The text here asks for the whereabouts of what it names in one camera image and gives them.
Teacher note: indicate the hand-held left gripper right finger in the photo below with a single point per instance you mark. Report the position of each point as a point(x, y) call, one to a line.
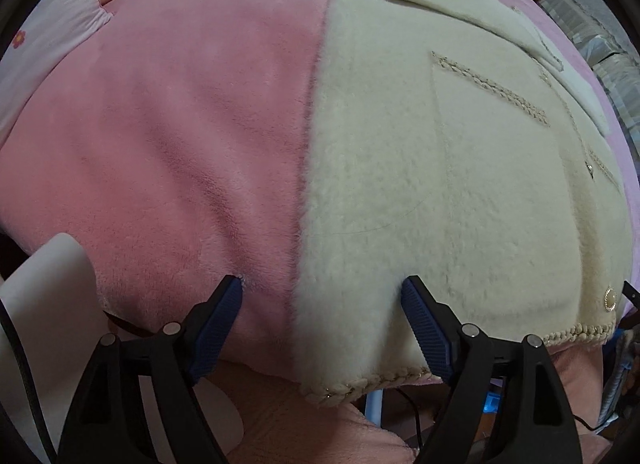
point(425, 324)

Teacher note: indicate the pink plush bed blanket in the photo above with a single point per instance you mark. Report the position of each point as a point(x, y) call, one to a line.
point(175, 144)

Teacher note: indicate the white plastic chair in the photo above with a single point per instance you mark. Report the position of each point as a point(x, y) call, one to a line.
point(45, 304)

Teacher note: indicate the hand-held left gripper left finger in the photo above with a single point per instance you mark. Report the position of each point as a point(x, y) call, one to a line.
point(215, 329)

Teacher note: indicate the cream fluffy cardigan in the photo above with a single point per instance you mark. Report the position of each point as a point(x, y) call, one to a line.
point(450, 169)

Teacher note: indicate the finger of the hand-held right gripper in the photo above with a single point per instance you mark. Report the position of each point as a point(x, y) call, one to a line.
point(631, 294)

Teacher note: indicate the pink cartoon print pillow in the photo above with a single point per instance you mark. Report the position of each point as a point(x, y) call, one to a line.
point(50, 34)

